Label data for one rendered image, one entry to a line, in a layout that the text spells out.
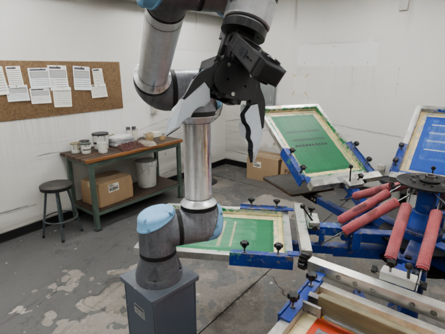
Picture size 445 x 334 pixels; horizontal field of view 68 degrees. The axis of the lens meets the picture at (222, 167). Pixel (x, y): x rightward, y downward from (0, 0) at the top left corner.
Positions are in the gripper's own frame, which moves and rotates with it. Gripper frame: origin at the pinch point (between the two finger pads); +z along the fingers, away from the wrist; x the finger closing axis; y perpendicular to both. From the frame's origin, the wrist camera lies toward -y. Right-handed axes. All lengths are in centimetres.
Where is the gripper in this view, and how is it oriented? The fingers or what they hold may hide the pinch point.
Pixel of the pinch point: (213, 152)
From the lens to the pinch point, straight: 50.3
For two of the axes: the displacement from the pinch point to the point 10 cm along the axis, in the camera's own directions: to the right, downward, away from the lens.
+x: -8.6, -2.5, -4.5
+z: -2.9, 9.6, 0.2
